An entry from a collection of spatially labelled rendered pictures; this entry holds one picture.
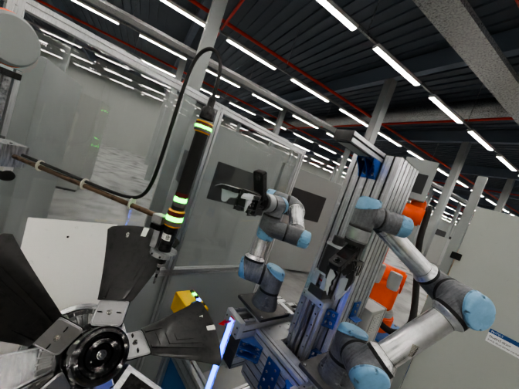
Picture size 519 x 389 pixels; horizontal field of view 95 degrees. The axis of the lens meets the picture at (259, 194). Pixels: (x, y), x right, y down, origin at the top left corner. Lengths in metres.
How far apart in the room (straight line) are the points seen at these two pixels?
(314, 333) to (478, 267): 1.18
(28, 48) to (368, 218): 1.22
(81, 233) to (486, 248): 2.16
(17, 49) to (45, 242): 0.61
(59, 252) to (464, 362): 2.21
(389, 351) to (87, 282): 1.06
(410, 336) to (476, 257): 1.11
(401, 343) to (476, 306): 0.26
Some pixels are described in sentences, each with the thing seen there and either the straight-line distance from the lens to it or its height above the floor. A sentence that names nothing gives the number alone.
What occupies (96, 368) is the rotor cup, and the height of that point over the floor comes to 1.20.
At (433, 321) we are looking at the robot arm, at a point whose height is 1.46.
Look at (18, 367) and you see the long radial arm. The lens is 0.90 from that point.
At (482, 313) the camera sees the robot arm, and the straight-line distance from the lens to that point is 1.12.
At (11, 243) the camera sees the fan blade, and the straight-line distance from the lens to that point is 0.76.
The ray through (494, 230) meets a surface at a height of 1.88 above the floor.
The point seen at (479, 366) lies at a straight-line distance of 2.19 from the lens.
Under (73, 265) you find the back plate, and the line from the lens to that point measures 1.05.
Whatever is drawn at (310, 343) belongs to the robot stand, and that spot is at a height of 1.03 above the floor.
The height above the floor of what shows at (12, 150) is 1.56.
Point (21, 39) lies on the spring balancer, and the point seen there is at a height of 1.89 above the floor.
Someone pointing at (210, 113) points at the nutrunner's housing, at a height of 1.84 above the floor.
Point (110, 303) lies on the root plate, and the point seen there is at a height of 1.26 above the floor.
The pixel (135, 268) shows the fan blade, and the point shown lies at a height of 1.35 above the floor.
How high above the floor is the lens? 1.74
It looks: 5 degrees down
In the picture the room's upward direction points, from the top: 19 degrees clockwise
